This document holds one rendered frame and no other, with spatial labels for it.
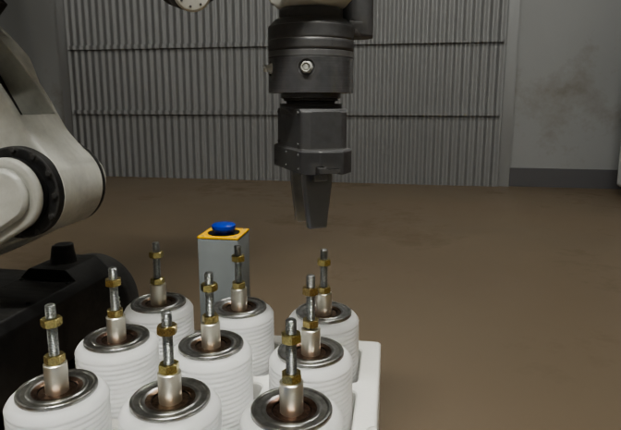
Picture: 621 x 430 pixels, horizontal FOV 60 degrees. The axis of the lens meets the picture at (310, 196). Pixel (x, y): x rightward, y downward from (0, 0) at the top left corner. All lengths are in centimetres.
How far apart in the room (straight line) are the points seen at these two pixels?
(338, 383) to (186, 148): 338
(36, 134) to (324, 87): 54
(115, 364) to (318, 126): 35
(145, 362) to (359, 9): 46
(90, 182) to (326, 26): 55
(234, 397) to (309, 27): 40
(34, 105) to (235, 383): 61
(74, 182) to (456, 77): 294
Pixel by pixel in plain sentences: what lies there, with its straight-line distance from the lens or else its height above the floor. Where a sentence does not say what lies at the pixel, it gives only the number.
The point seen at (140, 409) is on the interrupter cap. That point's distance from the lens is 55.
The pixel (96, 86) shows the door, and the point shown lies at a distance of 420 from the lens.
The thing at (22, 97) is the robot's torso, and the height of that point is 54.
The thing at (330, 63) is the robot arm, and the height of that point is 57.
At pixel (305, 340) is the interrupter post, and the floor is 27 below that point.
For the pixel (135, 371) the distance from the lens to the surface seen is 68.
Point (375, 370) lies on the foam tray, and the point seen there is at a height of 18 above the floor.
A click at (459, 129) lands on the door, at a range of 359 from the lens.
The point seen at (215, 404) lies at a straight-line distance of 56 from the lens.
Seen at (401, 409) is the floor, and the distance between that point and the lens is 103.
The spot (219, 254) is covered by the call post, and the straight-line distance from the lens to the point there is 90.
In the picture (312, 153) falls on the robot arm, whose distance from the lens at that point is 52.
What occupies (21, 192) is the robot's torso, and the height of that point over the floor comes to 40.
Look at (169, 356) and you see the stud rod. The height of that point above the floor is 30.
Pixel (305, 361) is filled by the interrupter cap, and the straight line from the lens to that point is 61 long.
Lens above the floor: 53
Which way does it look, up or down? 10 degrees down
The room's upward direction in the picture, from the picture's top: straight up
